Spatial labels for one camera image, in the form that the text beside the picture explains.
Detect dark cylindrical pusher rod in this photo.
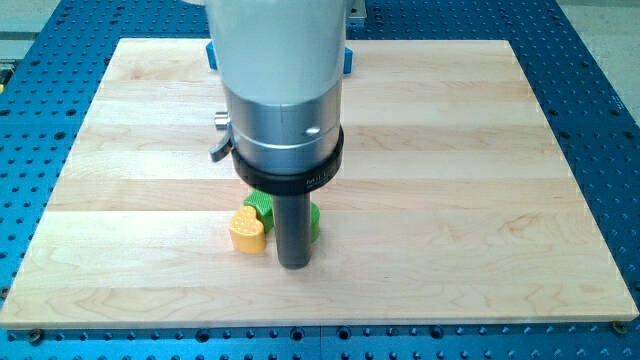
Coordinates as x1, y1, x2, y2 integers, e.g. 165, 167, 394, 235
272, 193, 311, 269

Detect black pusher mount ring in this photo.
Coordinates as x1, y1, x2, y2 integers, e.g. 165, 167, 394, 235
231, 127, 344, 196

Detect yellow heart block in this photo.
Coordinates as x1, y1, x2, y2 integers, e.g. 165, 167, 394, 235
228, 206, 266, 254

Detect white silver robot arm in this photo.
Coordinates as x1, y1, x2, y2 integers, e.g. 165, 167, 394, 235
204, 0, 350, 269

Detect light wooden board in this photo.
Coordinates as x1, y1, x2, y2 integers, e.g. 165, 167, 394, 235
1, 39, 638, 329

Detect green block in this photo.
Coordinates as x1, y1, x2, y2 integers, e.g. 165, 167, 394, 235
243, 189, 321, 243

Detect blue perforated metal table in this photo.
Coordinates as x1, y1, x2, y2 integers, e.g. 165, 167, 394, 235
1, 1, 639, 359

